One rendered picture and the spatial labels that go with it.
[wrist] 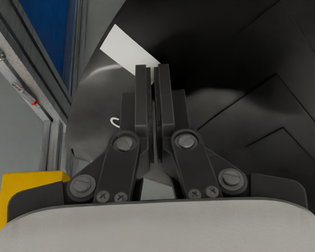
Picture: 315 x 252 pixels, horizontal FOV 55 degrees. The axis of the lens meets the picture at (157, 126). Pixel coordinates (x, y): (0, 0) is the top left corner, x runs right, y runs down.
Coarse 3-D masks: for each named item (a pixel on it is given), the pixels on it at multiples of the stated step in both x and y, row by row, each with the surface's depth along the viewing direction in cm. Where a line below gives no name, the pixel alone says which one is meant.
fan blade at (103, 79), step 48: (144, 0) 13; (192, 0) 13; (240, 0) 12; (288, 0) 11; (96, 48) 16; (144, 48) 15; (192, 48) 14; (240, 48) 13; (288, 48) 12; (96, 96) 18; (192, 96) 16; (240, 96) 15; (288, 96) 14; (96, 144) 21; (240, 144) 17; (288, 144) 15
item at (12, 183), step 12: (12, 180) 49; (24, 180) 49; (36, 180) 49; (48, 180) 49; (60, 180) 49; (0, 192) 49; (12, 192) 48; (0, 204) 48; (0, 216) 47; (0, 228) 46
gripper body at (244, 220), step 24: (24, 216) 9; (48, 216) 9; (72, 216) 9; (96, 216) 9; (120, 216) 9; (144, 216) 9; (168, 216) 9; (192, 216) 9; (216, 216) 9; (240, 216) 9; (264, 216) 9; (288, 216) 9; (312, 216) 9; (0, 240) 9; (24, 240) 8; (48, 240) 8; (72, 240) 8; (96, 240) 8; (120, 240) 8; (144, 240) 8; (168, 240) 8; (192, 240) 8; (216, 240) 8; (240, 240) 8; (264, 240) 8; (288, 240) 8; (312, 240) 8
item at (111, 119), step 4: (108, 108) 18; (112, 108) 18; (108, 112) 18; (112, 112) 18; (116, 112) 18; (104, 116) 19; (108, 116) 19; (112, 116) 19; (116, 116) 18; (104, 120) 19; (108, 120) 19; (112, 120) 19; (116, 120) 19; (100, 124) 19; (104, 124) 19; (108, 124) 19; (112, 124) 19; (116, 124) 19; (108, 128) 20; (112, 128) 19; (116, 128) 19
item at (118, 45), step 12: (108, 36) 15; (120, 36) 15; (108, 48) 15; (120, 48) 15; (132, 48) 15; (120, 60) 15; (132, 60) 15; (144, 60) 15; (156, 60) 15; (132, 72) 16
